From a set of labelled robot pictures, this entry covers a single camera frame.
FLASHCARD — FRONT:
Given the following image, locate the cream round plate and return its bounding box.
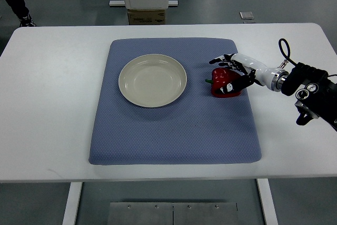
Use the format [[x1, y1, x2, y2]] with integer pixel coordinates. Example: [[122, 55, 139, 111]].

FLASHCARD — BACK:
[[118, 54, 187, 108]]

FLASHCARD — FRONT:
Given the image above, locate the white left table leg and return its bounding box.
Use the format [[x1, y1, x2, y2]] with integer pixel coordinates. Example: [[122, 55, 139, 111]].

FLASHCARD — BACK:
[[62, 182, 83, 225]]

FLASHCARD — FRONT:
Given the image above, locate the white right table leg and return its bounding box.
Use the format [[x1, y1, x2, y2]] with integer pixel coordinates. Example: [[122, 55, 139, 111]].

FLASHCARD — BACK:
[[256, 179, 279, 225]]

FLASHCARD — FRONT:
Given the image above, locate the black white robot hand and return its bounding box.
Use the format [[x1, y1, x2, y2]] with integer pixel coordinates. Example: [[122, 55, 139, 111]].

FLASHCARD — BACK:
[[209, 53, 289, 92]]

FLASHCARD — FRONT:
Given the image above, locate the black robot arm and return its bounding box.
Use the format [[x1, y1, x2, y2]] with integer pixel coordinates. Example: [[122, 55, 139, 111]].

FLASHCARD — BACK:
[[275, 38, 336, 130]]

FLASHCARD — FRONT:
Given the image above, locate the red bell pepper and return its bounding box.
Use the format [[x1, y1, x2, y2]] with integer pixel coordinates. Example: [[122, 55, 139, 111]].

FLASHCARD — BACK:
[[205, 67, 242, 98]]

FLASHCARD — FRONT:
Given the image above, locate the cardboard box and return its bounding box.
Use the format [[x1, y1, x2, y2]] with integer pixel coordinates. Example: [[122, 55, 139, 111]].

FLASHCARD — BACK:
[[127, 9, 166, 25]]

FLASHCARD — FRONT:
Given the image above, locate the small grey floor plate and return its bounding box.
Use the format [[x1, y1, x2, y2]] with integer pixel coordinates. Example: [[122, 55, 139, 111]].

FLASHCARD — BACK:
[[239, 12, 254, 20]]

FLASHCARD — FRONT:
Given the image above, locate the blue textured mat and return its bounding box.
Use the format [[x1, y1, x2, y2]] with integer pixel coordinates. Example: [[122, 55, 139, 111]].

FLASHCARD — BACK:
[[89, 38, 262, 165]]

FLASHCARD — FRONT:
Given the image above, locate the white table leg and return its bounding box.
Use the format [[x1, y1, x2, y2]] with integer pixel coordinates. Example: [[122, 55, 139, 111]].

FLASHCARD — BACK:
[[256, 179, 279, 225], [62, 182, 83, 225]]

